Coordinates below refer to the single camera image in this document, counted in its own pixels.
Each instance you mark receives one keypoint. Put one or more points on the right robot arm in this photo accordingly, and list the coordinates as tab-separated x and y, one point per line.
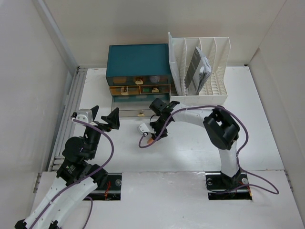
221	128

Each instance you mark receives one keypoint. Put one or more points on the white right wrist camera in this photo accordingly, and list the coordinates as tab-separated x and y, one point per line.
144	129

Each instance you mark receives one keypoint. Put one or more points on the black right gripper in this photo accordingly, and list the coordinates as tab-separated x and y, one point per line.
156	133

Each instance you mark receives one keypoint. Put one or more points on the aluminium frame rail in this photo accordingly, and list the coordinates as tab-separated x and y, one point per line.
73	87

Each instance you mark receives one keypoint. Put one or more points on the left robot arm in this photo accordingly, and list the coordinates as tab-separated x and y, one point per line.
61	200

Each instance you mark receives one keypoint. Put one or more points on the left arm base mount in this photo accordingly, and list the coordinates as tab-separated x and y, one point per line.
111	191

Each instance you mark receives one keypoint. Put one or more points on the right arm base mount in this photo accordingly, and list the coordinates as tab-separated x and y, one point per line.
222	187

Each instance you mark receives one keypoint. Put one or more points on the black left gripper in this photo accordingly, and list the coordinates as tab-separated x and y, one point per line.
112	119

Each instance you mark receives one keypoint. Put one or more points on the grey booklet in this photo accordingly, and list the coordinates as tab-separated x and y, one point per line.
198	73

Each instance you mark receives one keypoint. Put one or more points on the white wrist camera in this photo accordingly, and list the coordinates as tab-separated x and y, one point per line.
83	115
144	129

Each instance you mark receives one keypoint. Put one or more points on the clear paper clip jar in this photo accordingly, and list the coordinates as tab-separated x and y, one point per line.
155	78

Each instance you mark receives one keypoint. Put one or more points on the dark drawer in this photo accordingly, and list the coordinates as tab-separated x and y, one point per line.
136	105

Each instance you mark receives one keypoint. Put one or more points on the white file rack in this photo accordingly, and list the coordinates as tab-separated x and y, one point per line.
216	49

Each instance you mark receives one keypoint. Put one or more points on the teal drawer organizer cabinet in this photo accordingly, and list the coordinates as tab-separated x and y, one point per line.
138	60

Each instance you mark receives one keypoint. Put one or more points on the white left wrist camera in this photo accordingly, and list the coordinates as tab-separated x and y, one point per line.
83	115

